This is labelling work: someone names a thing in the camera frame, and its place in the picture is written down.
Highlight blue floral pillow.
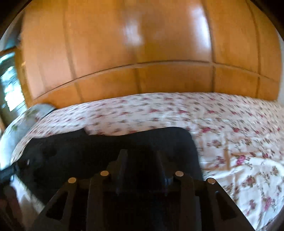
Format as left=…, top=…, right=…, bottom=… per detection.
left=1, top=103, right=56, bottom=169

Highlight floral bed cover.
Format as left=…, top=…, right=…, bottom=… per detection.
left=12, top=93, right=283, bottom=230

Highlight window with wooden frame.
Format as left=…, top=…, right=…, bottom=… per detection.
left=1, top=49, right=27, bottom=128

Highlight wooden wardrobe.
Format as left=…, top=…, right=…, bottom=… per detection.
left=22, top=1, right=283, bottom=108

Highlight black pants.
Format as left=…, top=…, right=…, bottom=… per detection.
left=16, top=127, right=203, bottom=205

